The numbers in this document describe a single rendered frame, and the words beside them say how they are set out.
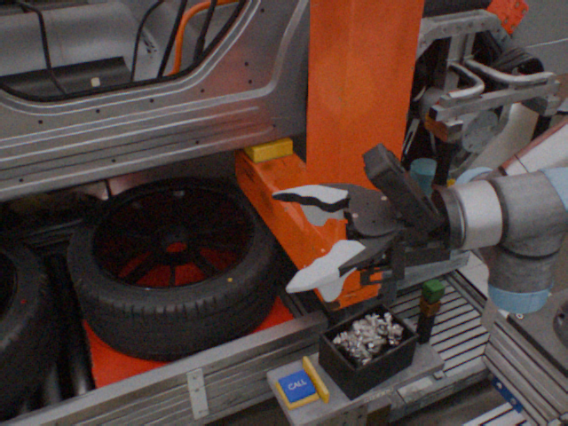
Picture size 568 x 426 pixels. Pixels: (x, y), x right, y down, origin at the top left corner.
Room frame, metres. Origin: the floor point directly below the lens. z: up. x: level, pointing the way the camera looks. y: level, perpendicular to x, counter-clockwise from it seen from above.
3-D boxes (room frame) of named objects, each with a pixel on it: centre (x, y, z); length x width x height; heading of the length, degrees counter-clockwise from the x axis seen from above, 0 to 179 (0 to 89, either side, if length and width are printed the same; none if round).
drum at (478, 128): (1.45, -0.51, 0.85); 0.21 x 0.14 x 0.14; 25
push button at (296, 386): (0.78, -0.03, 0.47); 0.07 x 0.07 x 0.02; 25
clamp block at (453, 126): (1.25, -0.41, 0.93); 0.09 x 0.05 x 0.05; 25
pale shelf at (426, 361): (0.86, -0.18, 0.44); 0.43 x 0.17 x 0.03; 115
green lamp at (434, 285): (0.94, -0.36, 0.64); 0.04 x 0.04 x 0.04; 25
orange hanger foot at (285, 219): (1.39, -0.01, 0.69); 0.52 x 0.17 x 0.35; 25
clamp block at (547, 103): (1.40, -0.72, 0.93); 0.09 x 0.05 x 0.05; 25
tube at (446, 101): (1.36, -0.44, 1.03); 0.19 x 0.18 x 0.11; 25
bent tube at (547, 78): (1.44, -0.62, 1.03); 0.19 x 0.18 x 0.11; 25
